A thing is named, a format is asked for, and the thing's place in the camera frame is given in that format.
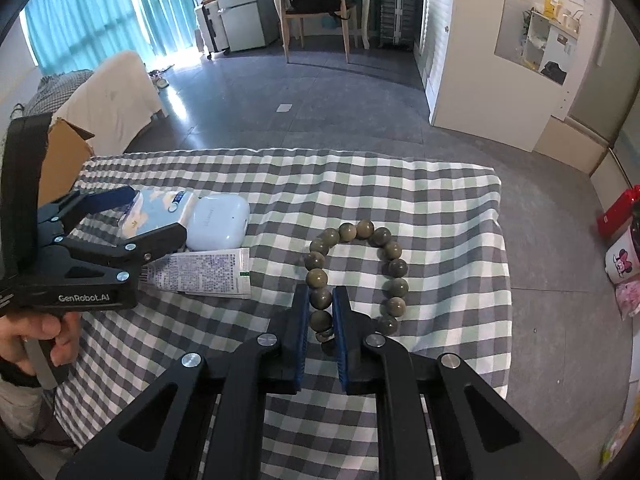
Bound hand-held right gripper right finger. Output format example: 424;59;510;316
332;285;586;480

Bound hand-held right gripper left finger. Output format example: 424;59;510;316
55;285;313;480

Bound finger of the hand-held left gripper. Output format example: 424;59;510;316
51;222;189;282
37;185;139;234

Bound blue floral tissue pack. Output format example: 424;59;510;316
120;189;199;241

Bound brown cardboard box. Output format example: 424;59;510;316
37;117;96;207

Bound white cream tube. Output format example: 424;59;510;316
142;247;254;301

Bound light blue earbud case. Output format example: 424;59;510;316
185;195;251;252

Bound grey bead bracelet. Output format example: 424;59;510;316
304;220;409;344

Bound person's left forearm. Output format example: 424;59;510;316
0;357;57;444

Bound person's left hand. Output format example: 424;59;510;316
0;307;83;376

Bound bed with cream cover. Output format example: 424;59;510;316
22;50;169;162

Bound striped grey blanket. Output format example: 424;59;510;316
22;71;96;117

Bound grey checked cloth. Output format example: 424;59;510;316
52;147;514;480

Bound teal window curtain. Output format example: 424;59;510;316
122;0;194;57
22;0;147;79

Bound grey suitcase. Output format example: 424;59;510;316
195;2;231;59

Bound small white fridge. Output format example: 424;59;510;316
215;0;281;54

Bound pink printed bag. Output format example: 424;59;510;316
615;280;640;319

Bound white cartoon trash bin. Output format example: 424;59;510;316
605;220;640;286

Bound wooden chair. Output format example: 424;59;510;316
279;0;361;65

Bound flat cardboard sheets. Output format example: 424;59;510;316
532;117;609;177

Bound red fire extinguisher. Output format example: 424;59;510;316
597;187;639;239

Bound white washing machine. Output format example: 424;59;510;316
590;125;640;212

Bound silver ribbed suitcase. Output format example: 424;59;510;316
376;0;420;52

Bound black plastic bag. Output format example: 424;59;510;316
540;61;569;86

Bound white kitchen shelf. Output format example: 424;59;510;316
520;7;584;72

